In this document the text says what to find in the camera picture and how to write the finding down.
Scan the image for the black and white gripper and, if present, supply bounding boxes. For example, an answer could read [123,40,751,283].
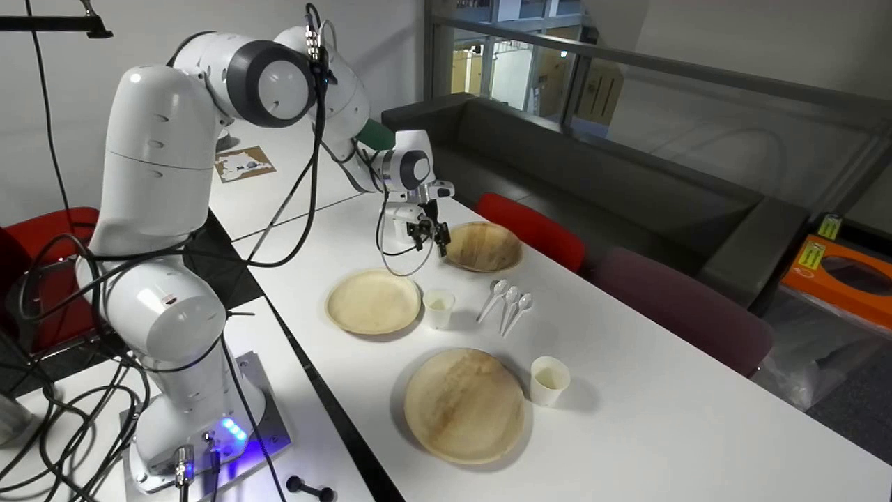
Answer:
[403,200,452,256]

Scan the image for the white paper cup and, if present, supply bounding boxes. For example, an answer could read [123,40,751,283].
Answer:
[427,291,456,330]
[530,356,570,407]

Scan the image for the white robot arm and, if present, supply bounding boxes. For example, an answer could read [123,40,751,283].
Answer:
[89,25,455,478]

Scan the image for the wooden plate left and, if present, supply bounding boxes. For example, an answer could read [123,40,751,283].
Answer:
[446,224,520,274]

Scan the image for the wooden plate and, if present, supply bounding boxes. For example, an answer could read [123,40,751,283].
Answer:
[325,270,421,338]
[402,348,530,465]
[446,224,520,274]

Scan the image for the wooden plate near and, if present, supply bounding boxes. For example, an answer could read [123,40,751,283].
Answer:
[325,270,421,338]

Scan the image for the wooden plate right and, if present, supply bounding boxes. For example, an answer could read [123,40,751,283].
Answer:
[402,348,530,465]

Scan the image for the dark grey sofa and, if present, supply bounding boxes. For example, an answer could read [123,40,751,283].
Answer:
[381,94,809,306]

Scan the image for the green chair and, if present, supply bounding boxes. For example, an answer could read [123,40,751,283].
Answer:
[357,121,395,154]

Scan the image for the printed paper sheet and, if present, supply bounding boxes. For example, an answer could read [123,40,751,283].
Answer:
[214,145,273,184]

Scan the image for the maroon chair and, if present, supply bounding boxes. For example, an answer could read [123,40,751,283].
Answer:
[591,248,772,377]

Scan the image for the red chair beside robot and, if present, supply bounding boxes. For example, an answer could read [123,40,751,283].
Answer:
[0,207,96,355]

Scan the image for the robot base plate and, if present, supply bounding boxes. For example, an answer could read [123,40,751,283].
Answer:
[126,351,293,502]

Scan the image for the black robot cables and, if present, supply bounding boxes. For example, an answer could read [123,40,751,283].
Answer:
[0,0,439,502]

